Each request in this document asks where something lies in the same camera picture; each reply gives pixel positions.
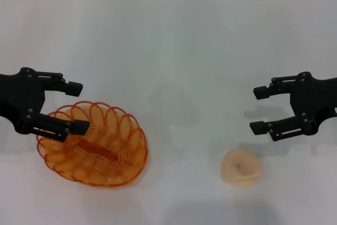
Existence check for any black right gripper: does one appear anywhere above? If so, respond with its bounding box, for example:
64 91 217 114
249 71 337 142

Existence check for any beige round bread bun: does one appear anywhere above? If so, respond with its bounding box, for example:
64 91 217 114
220 149 264 185

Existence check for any orange woven plastic basket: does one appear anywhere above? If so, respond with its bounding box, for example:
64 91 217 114
36 100 149 188

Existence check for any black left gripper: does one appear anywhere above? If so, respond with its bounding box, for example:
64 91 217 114
0 67 91 143

